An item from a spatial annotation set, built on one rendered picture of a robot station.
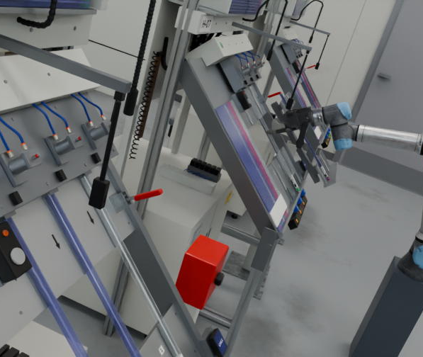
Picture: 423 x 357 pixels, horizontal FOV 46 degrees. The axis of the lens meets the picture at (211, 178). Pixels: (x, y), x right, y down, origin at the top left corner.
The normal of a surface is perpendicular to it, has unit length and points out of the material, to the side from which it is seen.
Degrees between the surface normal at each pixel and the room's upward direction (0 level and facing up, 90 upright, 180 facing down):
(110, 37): 90
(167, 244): 90
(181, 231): 90
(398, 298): 90
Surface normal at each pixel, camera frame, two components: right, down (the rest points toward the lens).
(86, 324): 0.27, -0.88
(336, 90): -0.35, 0.27
